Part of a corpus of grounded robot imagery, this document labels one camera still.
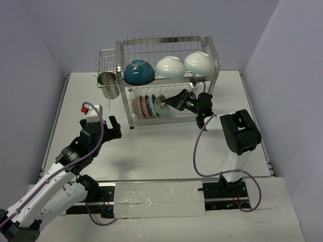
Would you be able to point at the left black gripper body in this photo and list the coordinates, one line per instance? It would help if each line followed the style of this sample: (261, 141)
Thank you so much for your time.
(101, 129)

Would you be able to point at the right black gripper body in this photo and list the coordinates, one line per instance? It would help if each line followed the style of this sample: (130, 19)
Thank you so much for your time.
(191, 104)

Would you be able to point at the pale green bowl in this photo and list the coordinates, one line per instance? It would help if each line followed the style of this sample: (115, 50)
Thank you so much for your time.
(161, 108)

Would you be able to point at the blue patterned bowl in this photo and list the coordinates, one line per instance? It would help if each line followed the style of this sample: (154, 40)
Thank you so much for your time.
(152, 102)

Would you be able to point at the floral patterned dark bowl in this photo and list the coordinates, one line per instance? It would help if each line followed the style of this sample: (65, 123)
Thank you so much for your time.
(144, 106)

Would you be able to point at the geometric patterned bowl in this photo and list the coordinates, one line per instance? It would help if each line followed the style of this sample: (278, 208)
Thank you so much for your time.
(136, 106)

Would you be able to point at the white bowl top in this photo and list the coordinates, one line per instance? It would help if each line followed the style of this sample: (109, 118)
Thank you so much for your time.
(170, 67)

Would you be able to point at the white bowl dark rim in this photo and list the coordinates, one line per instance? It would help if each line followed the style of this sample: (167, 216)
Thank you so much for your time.
(199, 63)

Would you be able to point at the teal bowl tan interior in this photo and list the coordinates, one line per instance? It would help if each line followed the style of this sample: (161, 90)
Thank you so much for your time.
(139, 72)

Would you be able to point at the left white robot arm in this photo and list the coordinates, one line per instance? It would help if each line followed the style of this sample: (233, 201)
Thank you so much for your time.
(62, 186)

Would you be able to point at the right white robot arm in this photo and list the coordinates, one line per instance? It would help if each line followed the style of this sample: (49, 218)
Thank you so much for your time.
(240, 131)

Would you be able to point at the steel two-tier dish rack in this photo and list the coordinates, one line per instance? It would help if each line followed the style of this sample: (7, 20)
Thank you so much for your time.
(152, 50)

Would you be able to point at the steel utensil cup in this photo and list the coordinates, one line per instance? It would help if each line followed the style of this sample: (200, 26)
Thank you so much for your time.
(108, 84)

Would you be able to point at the white taped board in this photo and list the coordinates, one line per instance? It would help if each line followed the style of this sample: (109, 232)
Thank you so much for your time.
(159, 199)

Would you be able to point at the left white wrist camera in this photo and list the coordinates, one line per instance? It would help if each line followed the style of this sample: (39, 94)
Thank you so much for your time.
(92, 114)

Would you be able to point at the black mounting rail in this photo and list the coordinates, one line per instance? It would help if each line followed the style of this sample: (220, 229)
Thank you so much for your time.
(102, 206)

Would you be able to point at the wire side basket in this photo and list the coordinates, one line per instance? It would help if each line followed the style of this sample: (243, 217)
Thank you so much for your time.
(105, 62)

